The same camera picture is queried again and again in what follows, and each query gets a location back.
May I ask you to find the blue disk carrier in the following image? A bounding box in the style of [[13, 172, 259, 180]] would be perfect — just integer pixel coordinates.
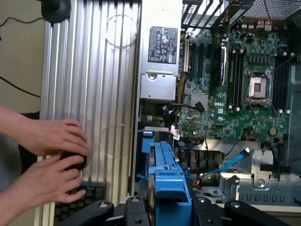
[[136, 130, 156, 182]]

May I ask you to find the person's right hand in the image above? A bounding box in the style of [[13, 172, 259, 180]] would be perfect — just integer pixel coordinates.
[[14, 154, 87, 212]]

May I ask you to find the person's left hand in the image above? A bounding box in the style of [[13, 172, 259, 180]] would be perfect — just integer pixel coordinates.
[[18, 112, 92, 157]]

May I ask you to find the black keyboard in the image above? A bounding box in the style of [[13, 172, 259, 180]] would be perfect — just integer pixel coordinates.
[[54, 186, 105, 223]]

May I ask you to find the black plastic fan shroud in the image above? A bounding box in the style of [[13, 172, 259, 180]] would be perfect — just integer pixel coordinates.
[[177, 148, 225, 174]]

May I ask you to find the grey optical drive cage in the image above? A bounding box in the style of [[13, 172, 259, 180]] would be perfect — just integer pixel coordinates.
[[220, 148, 301, 205]]

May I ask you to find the green Dell motherboard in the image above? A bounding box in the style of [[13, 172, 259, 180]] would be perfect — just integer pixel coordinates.
[[181, 23, 291, 142]]

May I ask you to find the black SATA connector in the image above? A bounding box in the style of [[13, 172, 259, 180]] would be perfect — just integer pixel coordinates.
[[175, 101, 205, 113]]

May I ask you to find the silver finned heat sink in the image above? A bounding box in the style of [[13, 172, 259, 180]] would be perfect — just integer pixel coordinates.
[[190, 94, 209, 113]]

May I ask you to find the thin metal locking lever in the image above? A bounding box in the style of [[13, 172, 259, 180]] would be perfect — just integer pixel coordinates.
[[269, 103, 282, 120], [270, 56, 294, 73]]

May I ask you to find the silver power supply unit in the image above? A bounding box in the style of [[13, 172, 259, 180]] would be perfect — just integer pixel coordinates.
[[139, 0, 183, 101]]

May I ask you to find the black RAM slot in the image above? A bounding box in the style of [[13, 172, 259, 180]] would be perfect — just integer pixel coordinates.
[[230, 49, 237, 111], [238, 49, 245, 111], [278, 53, 287, 113], [282, 53, 292, 113], [285, 53, 295, 113], [234, 49, 241, 111], [226, 49, 233, 111], [274, 53, 283, 113]]

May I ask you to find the person's grey clothed trunk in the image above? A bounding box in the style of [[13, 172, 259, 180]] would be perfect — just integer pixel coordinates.
[[0, 133, 23, 195]]

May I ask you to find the CPU socket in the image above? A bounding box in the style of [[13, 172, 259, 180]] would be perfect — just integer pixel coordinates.
[[244, 68, 273, 106]]

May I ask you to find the open grey PC case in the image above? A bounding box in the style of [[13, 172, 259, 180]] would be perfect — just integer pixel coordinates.
[[131, 0, 301, 212]]

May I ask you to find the black expansion slot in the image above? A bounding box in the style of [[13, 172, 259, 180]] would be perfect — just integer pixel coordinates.
[[198, 43, 205, 80], [190, 42, 197, 80]]

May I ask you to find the tan expansion slot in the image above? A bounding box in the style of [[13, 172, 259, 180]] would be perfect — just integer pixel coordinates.
[[184, 39, 189, 73]]

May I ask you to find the black round stand base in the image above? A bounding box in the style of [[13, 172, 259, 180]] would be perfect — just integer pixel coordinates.
[[41, 0, 72, 24]]

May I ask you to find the yellow black power wire bundle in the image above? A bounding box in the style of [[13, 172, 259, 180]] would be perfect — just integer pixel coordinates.
[[162, 70, 189, 123]]

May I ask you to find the thin black cable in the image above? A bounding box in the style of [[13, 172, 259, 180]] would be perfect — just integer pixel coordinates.
[[0, 16, 46, 40], [0, 76, 41, 97]]

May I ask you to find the thin red wire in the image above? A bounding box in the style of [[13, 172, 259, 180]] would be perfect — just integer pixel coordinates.
[[262, 0, 280, 31]]

